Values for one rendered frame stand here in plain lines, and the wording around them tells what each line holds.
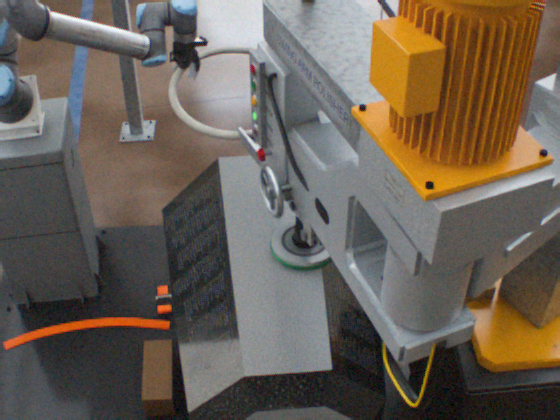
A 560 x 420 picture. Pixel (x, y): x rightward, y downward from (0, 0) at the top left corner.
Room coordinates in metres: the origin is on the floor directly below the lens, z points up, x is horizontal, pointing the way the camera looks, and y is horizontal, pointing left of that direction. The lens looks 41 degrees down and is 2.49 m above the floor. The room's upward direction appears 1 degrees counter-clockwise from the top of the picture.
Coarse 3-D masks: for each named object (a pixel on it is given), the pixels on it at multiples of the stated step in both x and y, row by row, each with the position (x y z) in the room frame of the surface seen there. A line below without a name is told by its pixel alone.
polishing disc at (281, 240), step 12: (276, 228) 1.76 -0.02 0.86; (288, 228) 1.76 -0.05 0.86; (276, 240) 1.70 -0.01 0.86; (288, 240) 1.70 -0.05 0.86; (276, 252) 1.65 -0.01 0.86; (288, 252) 1.65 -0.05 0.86; (300, 252) 1.65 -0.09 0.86; (312, 252) 1.65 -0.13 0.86; (324, 252) 1.64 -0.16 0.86; (300, 264) 1.60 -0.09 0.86; (312, 264) 1.60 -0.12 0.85
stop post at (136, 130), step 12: (120, 0) 3.50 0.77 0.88; (120, 12) 3.50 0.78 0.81; (120, 24) 3.50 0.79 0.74; (120, 60) 3.50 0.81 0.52; (132, 60) 3.51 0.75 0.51; (132, 72) 3.51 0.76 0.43; (132, 84) 3.50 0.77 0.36; (132, 96) 3.50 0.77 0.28; (132, 108) 3.50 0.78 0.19; (132, 120) 3.50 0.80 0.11; (132, 132) 3.50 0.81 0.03; (144, 132) 3.52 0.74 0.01
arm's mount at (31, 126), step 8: (24, 80) 2.47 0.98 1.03; (32, 80) 2.47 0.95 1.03; (32, 88) 2.45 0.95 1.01; (40, 104) 2.48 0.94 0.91; (32, 112) 2.37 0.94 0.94; (40, 112) 2.44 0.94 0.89; (24, 120) 2.35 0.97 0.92; (32, 120) 2.34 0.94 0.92; (40, 120) 2.41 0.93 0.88; (0, 128) 2.32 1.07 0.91; (8, 128) 2.32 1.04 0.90; (16, 128) 2.32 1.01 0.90; (24, 128) 2.33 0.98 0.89; (32, 128) 2.34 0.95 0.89; (40, 128) 2.37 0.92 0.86; (0, 136) 2.32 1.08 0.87; (8, 136) 2.32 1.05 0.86; (16, 136) 2.32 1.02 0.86; (24, 136) 2.33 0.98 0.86; (32, 136) 2.33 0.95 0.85
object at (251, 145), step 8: (240, 128) 2.10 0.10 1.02; (240, 136) 2.08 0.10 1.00; (248, 144) 2.00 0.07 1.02; (256, 144) 2.05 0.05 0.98; (256, 152) 1.93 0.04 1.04; (256, 160) 1.93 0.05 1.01; (296, 208) 1.61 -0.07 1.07; (304, 232) 1.48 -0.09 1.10; (304, 240) 1.47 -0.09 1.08; (320, 240) 1.46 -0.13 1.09
